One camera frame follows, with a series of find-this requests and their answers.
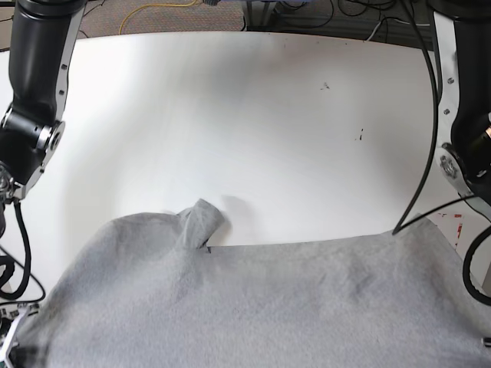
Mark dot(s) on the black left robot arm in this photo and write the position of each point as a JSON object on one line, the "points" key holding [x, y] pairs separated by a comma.
{"points": [[461, 43]]}

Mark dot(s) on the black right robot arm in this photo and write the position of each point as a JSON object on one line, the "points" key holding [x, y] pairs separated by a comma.
{"points": [[42, 43]]}

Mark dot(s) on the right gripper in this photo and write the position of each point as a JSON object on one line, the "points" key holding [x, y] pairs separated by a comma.
{"points": [[10, 326]]}

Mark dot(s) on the grey T-shirt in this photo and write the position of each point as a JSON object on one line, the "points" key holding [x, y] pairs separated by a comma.
{"points": [[146, 292]]}

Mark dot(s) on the red tape rectangle marking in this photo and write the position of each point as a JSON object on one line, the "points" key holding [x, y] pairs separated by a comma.
{"points": [[450, 224]]}

